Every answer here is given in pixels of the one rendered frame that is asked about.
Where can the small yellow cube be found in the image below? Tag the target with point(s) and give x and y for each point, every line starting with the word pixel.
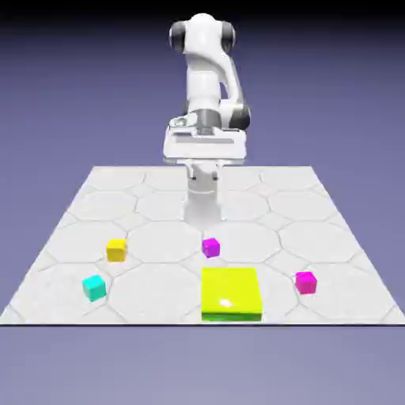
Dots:
pixel 116 250

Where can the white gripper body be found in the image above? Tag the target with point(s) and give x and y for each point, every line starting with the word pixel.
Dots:
pixel 205 150

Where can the small pink cube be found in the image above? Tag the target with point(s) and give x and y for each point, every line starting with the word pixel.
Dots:
pixel 306 283

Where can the small magenta cube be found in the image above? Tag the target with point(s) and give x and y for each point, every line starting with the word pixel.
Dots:
pixel 210 247

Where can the large yellow box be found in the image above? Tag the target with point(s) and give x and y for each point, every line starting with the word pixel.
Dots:
pixel 231 291

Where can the small cyan cube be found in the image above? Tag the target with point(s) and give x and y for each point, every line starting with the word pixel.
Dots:
pixel 94 288

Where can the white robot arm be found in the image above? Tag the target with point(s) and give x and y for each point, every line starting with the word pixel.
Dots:
pixel 202 47

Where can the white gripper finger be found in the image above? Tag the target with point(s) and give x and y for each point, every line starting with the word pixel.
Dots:
pixel 191 172
pixel 216 172

